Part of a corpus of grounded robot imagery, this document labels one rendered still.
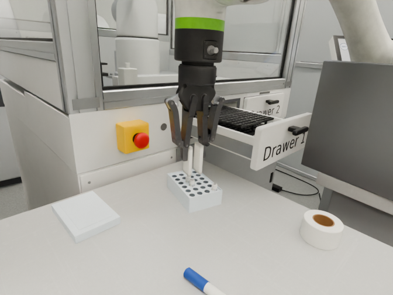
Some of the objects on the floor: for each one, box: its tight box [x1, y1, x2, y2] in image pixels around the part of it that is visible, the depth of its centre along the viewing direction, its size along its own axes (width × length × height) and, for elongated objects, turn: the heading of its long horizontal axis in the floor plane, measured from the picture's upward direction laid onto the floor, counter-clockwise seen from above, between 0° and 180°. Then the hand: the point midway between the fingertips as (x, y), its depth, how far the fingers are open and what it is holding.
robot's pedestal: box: [316, 171, 393, 247], centre depth 89 cm, size 30×30×76 cm
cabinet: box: [5, 105, 285, 211], centre depth 139 cm, size 95×103×80 cm
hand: (193, 158), depth 56 cm, fingers closed
